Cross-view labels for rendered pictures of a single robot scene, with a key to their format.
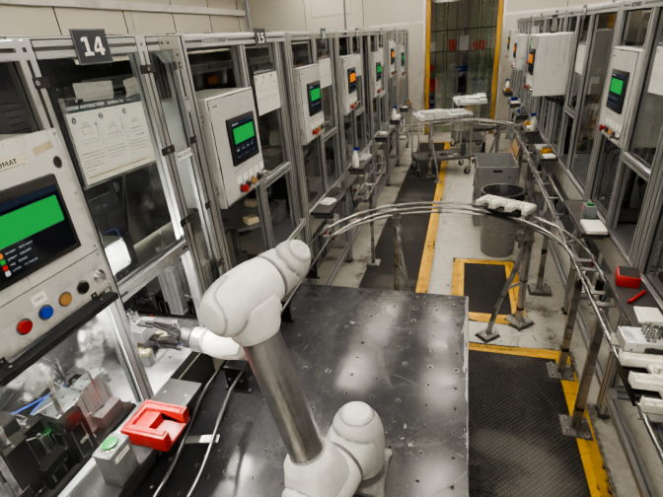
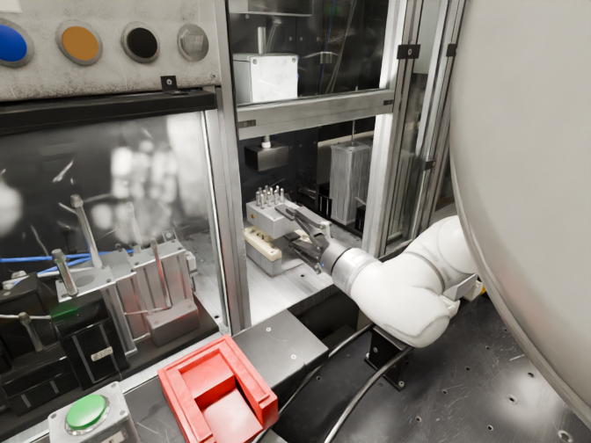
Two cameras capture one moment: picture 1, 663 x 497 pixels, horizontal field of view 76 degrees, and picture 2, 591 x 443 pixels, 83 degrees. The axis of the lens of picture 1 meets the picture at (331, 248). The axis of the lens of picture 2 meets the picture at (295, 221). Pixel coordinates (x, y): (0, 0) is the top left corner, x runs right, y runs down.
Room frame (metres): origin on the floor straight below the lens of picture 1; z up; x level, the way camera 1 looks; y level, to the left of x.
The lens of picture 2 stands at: (0.77, 0.31, 1.42)
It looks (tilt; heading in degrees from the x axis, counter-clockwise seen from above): 28 degrees down; 34
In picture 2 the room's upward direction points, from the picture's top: straight up
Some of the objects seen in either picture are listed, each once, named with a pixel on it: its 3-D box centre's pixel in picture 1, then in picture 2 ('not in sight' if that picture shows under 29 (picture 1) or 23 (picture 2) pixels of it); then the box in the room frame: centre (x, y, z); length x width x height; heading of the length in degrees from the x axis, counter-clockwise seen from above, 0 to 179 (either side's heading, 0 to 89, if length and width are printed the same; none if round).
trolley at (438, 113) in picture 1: (441, 140); not in sight; (6.44, -1.80, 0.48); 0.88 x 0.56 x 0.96; 90
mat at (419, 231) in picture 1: (420, 189); not in sight; (5.61, -1.31, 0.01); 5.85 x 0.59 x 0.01; 162
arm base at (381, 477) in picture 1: (362, 459); not in sight; (0.97, -0.04, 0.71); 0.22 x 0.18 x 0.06; 162
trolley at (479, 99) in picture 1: (469, 122); not in sight; (7.52, -2.59, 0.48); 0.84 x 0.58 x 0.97; 170
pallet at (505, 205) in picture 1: (504, 208); not in sight; (2.71, -1.21, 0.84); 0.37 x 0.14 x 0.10; 40
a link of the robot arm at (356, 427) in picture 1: (356, 437); not in sight; (0.94, -0.03, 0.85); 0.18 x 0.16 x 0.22; 142
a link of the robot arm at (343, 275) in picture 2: (200, 339); (354, 272); (1.29, 0.51, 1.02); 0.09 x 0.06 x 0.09; 162
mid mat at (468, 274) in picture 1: (485, 286); not in sight; (3.03, -1.26, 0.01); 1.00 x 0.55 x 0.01; 162
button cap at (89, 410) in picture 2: (110, 445); (88, 413); (0.84, 0.65, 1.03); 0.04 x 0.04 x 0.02
